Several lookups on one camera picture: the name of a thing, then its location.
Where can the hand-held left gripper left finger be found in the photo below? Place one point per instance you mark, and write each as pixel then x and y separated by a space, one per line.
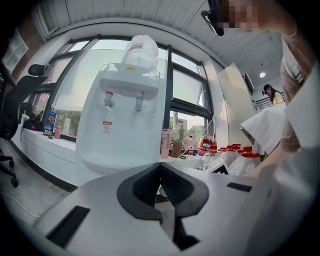
pixel 100 212

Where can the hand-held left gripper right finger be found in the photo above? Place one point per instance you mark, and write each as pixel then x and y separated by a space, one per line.
pixel 225 212

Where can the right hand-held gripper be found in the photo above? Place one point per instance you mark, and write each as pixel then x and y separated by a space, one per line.
pixel 218 163

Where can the white water dispenser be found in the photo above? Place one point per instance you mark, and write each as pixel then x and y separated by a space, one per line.
pixel 120 140

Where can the person's right forearm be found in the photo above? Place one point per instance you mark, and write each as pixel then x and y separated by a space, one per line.
pixel 267 163

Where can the clear water jug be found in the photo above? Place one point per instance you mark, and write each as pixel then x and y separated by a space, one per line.
pixel 141 52

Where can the pile of clear empty jugs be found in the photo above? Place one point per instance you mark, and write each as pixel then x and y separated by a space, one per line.
pixel 240 160

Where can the small red-capped bottle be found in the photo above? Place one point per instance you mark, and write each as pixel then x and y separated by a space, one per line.
pixel 190 147

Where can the white window pole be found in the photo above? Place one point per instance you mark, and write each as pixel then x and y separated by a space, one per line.
pixel 200 132

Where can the pink tumbler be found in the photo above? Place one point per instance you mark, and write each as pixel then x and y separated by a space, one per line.
pixel 166 143

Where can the white octagonal table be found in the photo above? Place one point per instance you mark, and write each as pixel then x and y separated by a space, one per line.
pixel 267 127

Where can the black framed window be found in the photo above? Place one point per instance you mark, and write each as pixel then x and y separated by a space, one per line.
pixel 187 85

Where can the white window ledge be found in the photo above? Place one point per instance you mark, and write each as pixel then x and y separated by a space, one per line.
pixel 45 147

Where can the small pink bottle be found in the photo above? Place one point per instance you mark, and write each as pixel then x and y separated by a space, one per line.
pixel 57 132

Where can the round ceiling lamp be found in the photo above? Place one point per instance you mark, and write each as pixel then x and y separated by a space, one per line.
pixel 262 74

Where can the blue printed carton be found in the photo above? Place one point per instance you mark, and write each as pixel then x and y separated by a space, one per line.
pixel 50 125

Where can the black bag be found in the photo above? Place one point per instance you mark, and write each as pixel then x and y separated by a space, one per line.
pixel 32 120

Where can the black office chair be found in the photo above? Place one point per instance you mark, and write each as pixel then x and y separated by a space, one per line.
pixel 17 105

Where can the person's head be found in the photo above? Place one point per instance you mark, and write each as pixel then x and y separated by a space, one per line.
pixel 240 15

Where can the black wall screen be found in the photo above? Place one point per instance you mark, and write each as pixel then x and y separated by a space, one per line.
pixel 249 83

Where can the black head-mounted camera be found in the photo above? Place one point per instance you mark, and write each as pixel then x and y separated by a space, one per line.
pixel 212 17

